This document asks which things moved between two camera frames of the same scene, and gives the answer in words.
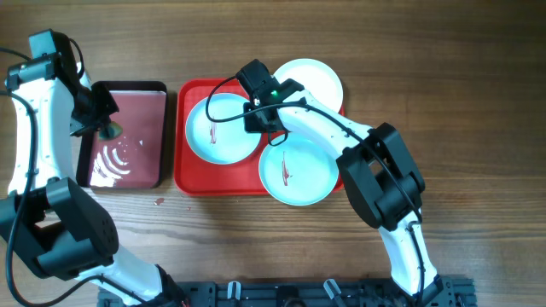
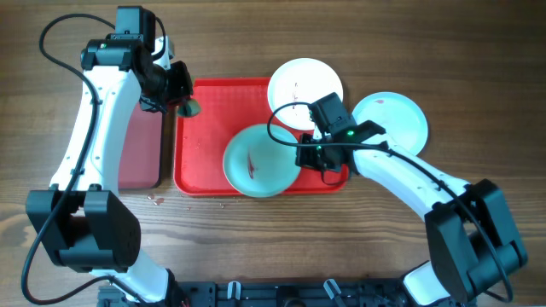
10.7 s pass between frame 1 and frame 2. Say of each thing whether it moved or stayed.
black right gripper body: moved
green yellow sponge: moved
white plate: stayed
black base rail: stayed
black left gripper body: moved
